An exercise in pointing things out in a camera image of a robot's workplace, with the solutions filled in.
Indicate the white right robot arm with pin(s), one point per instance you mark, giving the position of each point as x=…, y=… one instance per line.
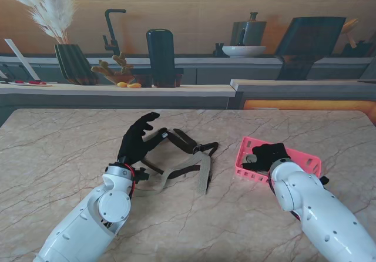
x=317, y=209

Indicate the plate with red slices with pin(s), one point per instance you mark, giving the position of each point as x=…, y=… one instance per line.
x=35, y=83

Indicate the white ceramic bowl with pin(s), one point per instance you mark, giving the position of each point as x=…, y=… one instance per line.
x=243, y=51

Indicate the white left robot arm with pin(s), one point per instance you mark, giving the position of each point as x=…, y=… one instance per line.
x=82, y=229

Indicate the grey lidded jar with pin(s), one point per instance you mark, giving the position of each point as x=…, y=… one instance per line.
x=249, y=33

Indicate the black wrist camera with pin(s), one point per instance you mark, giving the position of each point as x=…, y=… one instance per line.
x=324, y=180
x=141, y=175

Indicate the dark utensil holder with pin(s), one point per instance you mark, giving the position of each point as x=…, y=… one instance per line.
x=358, y=50

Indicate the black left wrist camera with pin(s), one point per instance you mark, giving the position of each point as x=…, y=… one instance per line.
x=141, y=175

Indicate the dark angled range hood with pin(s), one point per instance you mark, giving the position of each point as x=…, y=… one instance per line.
x=308, y=38

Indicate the dark brown woven belt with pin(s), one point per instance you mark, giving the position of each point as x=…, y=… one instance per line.
x=185, y=143

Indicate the grey kitchen counter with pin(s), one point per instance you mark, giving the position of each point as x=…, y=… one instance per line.
x=117, y=97

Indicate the yellow and tan toy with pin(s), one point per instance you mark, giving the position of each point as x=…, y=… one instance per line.
x=122, y=84

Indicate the yellow brown cactus plant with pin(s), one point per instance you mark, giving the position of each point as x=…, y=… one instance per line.
x=102, y=68

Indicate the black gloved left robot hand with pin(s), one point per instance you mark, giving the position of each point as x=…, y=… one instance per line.
x=132, y=147

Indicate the black kitchen faucet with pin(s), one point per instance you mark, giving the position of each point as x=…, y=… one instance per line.
x=109, y=27

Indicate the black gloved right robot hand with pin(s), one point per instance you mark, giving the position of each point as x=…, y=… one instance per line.
x=270, y=156

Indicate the dark blue rounded container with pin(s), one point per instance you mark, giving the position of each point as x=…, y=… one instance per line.
x=161, y=56

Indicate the small black holder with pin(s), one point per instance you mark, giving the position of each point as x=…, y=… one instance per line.
x=218, y=50

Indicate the dark ribbed vase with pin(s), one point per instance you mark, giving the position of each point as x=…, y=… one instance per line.
x=73, y=65

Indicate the pink plastic storage basket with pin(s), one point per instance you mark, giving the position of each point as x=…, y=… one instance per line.
x=305, y=159

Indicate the orange fruit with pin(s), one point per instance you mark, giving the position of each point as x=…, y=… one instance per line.
x=133, y=85

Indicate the white leaning board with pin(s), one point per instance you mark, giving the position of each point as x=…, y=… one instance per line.
x=22, y=59

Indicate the yellow kitchen utensil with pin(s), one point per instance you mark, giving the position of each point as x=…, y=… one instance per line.
x=349, y=27

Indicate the white pampas grass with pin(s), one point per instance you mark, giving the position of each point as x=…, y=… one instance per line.
x=50, y=18

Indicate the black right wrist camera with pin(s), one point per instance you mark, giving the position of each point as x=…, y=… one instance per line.
x=324, y=180

